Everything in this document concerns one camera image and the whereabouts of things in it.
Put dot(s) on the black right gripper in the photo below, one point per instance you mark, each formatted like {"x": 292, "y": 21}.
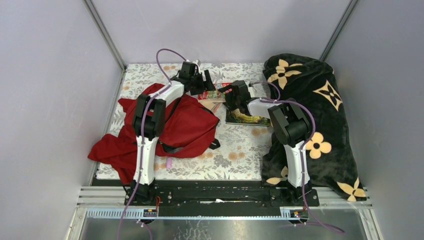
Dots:
{"x": 229, "y": 104}

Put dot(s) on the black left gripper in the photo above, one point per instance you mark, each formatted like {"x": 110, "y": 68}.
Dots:
{"x": 203, "y": 85}

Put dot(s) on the red treehouse paperback book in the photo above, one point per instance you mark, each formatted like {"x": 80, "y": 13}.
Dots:
{"x": 214, "y": 96}

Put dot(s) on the red student backpack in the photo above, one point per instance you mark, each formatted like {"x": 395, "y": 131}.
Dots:
{"x": 189, "y": 129}

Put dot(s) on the white palm leaf book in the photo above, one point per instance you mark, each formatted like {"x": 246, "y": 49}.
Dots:
{"x": 211, "y": 104}

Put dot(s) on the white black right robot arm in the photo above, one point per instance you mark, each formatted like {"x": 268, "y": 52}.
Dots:
{"x": 293, "y": 126}

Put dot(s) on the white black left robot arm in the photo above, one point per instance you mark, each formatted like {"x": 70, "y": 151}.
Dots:
{"x": 149, "y": 121}

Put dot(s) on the floral patterned table mat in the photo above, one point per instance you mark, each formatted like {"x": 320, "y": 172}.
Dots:
{"x": 242, "y": 146}

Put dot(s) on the pink marker pen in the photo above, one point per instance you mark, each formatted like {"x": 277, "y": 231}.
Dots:
{"x": 169, "y": 163}

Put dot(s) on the red cloth garment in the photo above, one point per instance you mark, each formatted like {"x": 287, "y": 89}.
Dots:
{"x": 112, "y": 155}

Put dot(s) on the black blanket with tan flowers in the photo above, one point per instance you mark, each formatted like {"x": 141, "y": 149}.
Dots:
{"x": 312, "y": 83}

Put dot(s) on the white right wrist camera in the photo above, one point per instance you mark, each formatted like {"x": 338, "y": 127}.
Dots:
{"x": 257, "y": 90}

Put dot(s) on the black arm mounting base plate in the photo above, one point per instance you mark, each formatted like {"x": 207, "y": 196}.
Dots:
{"x": 176, "y": 198}

